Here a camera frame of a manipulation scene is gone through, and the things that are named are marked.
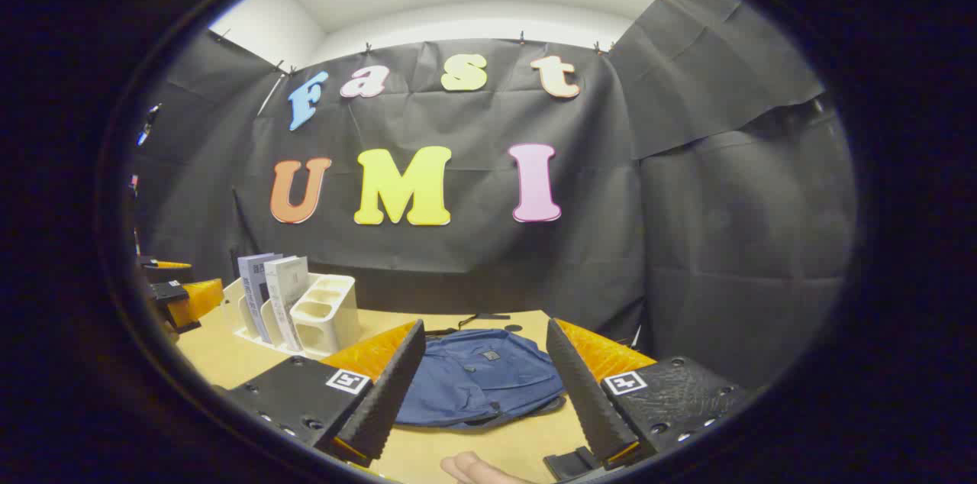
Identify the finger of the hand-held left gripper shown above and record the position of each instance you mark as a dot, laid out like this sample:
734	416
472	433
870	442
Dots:
169	292
168	273

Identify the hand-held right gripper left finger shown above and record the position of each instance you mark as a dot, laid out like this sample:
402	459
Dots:
389	392

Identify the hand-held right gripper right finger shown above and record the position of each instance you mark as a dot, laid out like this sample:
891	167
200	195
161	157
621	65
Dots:
588	400

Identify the blue cover book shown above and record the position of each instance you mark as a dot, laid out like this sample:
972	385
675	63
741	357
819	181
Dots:
252	278

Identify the blue schoolbag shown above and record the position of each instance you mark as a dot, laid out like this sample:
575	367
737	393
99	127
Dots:
473	377

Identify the cream plastic bookshelf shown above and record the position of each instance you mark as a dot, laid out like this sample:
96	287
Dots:
328	316

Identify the white cover book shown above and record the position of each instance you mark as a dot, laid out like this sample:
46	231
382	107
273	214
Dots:
288	285

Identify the black backdrop cloth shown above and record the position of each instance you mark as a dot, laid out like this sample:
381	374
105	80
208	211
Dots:
473	255

